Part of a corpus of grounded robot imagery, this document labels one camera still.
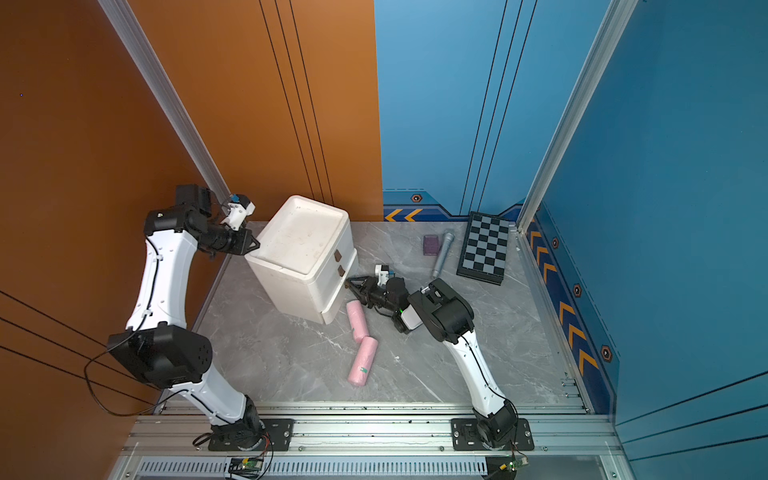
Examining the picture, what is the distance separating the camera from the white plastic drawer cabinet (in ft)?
2.58

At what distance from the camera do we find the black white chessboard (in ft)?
3.42

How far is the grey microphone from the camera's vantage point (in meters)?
1.07
